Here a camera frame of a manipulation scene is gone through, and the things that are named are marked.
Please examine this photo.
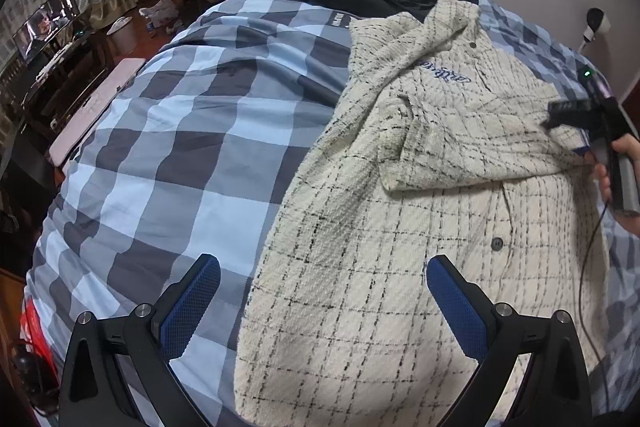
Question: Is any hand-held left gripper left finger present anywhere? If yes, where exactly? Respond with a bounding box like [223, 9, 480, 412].
[59, 253, 222, 427]

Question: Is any television screen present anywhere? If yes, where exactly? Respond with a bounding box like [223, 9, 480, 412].
[12, 0, 81, 62]

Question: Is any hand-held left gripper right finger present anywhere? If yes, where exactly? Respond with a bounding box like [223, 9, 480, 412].
[428, 255, 594, 427]

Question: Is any blue checkered blanket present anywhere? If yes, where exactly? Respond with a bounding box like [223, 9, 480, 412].
[25, 0, 640, 427]

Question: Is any pink bench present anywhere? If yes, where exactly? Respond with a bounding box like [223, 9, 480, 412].
[49, 58, 146, 168]

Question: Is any red object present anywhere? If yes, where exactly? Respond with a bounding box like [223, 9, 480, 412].
[19, 299, 62, 380]

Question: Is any dark television stand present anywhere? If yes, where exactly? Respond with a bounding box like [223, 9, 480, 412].
[0, 32, 116, 148]

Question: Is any black cable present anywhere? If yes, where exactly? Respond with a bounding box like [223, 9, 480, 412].
[580, 199, 612, 415]

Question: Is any white wall device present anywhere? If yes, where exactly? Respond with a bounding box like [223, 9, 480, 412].
[580, 8, 612, 42]

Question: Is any cream plaid shirt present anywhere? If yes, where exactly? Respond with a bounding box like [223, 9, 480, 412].
[234, 0, 613, 427]

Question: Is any white plastic bag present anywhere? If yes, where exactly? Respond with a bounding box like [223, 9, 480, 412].
[140, 0, 177, 22]

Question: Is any person's right hand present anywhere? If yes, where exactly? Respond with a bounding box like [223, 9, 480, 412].
[594, 133, 640, 239]

